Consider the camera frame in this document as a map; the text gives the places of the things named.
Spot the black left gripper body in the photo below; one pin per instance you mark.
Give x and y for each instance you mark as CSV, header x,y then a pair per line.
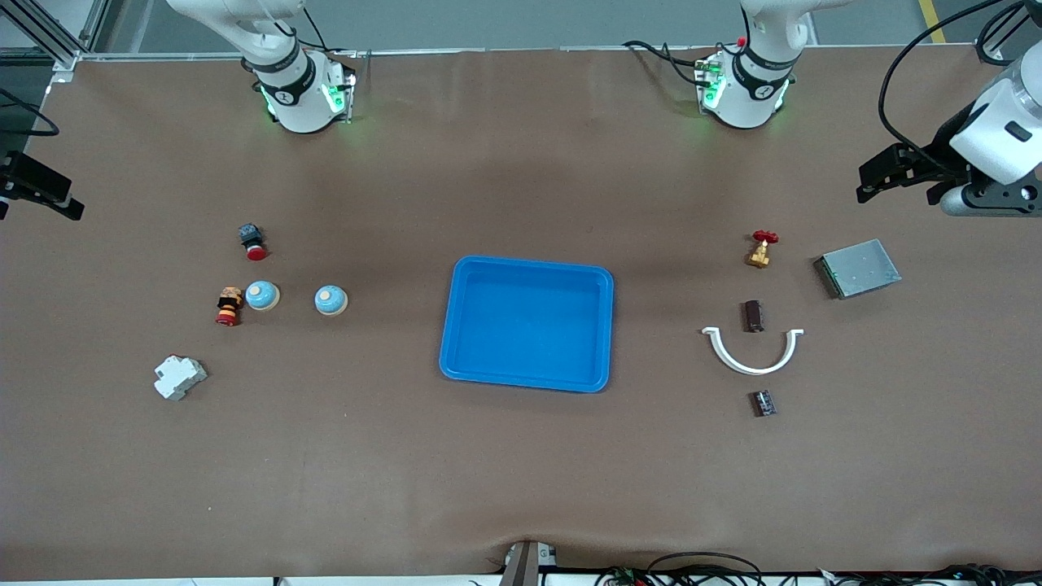
x,y
947,144

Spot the dark brown electrolytic capacitor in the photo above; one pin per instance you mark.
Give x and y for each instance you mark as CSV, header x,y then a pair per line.
x,y
754,316
763,403

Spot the blue call bell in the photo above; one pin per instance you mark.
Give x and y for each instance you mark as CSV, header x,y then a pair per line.
x,y
262,295
330,300

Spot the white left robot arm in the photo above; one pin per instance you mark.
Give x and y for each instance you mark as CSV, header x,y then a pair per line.
x,y
749,106

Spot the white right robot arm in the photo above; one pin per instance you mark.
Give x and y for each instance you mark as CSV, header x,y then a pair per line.
x,y
293,106

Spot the blue plastic tray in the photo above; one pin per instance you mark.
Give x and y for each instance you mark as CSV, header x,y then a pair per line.
x,y
529,325

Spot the grey metal module box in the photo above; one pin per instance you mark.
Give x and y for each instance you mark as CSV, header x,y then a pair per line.
x,y
857,268

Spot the base connector box green light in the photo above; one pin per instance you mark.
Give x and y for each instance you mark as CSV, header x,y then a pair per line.
x,y
710,85
335,98

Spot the orange emergency stop button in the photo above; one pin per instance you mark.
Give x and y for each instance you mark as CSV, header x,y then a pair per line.
x,y
229,306

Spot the white circuit breaker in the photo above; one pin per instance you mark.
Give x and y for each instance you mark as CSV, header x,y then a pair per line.
x,y
180,378

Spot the white curved plastic clamp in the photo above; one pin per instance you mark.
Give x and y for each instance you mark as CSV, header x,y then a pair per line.
x,y
733,360

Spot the brown table mat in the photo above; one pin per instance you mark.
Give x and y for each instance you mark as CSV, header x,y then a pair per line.
x,y
521,472

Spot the aluminium frame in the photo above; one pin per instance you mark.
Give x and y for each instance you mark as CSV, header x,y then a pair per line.
x,y
48,37

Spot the red push button switch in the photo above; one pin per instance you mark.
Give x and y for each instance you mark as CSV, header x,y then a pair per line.
x,y
252,242

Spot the grey metal mount post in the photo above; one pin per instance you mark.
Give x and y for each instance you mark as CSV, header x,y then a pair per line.
x,y
525,566

